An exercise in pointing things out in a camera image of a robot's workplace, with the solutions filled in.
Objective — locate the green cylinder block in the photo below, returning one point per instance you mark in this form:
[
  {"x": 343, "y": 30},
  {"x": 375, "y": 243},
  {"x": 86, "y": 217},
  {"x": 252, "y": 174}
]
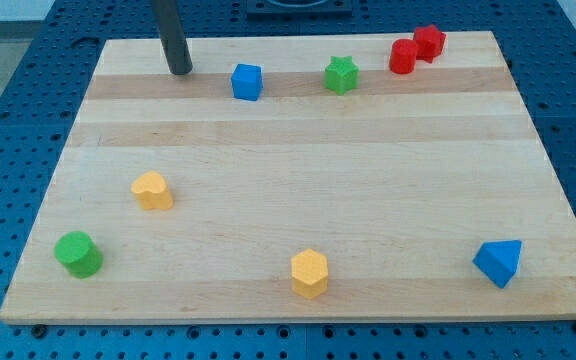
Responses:
[{"x": 78, "y": 254}]

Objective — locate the yellow hexagon block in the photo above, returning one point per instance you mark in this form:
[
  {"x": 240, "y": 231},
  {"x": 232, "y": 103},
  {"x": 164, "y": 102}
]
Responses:
[{"x": 309, "y": 273}]

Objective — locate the red cylinder block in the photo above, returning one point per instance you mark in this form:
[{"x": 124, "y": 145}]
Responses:
[{"x": 403, "y": 56}]

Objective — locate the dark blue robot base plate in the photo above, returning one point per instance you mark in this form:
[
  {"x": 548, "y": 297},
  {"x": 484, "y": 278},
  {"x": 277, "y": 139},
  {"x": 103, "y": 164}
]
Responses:
[{"x": 264, "y": 8}]

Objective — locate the yellow heart block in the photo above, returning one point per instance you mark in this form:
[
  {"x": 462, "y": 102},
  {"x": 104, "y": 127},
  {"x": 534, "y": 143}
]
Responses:
[{"x": 151, "y": 191}]

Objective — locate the light wooden board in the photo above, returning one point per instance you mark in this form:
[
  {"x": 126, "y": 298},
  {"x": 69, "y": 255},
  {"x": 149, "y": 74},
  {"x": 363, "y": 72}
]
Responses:
[{"x": 397, "y": 182}]

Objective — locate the green star block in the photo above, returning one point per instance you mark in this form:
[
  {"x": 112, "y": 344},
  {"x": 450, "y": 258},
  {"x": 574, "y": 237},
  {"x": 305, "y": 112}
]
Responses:
[{"x": 341, "y": 74}]

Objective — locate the red star block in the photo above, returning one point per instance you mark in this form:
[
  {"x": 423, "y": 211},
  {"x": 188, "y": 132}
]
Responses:
[{"x": 430, "y": 41}]

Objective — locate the blue cube block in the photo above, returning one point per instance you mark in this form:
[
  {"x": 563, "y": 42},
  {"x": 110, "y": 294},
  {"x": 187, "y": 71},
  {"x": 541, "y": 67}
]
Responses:
[{"x": 247, "y": 82}]

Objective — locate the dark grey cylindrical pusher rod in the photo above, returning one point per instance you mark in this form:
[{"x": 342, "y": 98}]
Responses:
[{"x": 172, "y": 36}]

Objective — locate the blue triangle block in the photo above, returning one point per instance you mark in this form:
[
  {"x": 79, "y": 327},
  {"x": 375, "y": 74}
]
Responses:
[{"x": 499, "y": 260}]

